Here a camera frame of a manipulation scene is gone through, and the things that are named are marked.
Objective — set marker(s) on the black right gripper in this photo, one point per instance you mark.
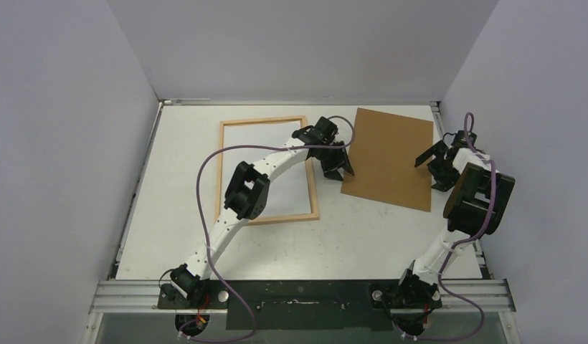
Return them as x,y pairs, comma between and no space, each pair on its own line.
439,164

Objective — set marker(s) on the brown frame backing board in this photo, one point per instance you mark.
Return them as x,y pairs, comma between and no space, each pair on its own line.
383,158

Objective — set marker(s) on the light wooden picture frame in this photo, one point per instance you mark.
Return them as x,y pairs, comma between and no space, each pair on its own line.
292,195

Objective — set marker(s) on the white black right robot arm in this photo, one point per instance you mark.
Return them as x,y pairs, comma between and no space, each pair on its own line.
479,195

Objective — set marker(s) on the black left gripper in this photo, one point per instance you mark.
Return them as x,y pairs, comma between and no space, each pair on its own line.
340,162

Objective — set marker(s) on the aluminium front extrusion rail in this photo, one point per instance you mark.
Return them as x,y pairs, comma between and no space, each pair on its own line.
144,296

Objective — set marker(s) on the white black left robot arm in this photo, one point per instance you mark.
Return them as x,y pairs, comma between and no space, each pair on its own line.
246,198

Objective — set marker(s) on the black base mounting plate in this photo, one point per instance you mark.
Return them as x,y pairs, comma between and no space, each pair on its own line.
305,317

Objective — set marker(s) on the colour printed photo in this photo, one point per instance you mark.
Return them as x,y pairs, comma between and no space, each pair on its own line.
280,160

